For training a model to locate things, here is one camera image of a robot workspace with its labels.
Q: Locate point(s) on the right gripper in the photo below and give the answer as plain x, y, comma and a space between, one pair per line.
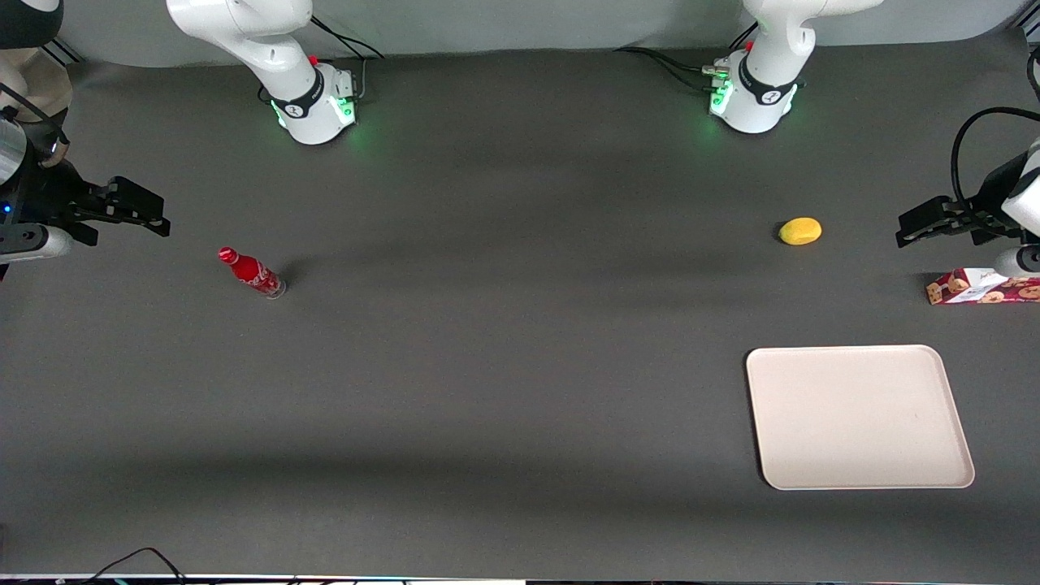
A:
47, 197

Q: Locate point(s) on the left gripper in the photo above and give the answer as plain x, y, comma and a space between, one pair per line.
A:
993, 197

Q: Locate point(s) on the red cookie box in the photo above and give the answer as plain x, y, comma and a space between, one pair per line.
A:
975, 291

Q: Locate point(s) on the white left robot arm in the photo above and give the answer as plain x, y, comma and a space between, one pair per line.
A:
764, 81

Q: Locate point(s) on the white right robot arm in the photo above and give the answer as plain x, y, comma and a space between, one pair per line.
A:
301, 89

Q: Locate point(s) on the beige plastic tray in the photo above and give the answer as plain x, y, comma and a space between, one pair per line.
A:
853, 414

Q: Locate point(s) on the red cola bottle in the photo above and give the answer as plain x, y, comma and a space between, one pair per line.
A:
250, 272

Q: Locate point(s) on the yellow lemon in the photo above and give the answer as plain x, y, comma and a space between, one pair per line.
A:
800, 231

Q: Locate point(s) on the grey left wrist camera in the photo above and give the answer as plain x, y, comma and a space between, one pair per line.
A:
1022, 260

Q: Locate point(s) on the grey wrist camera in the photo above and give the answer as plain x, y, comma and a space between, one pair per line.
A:
1022, 260
32, 242

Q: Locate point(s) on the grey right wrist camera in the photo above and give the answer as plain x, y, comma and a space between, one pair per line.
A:
32, 242

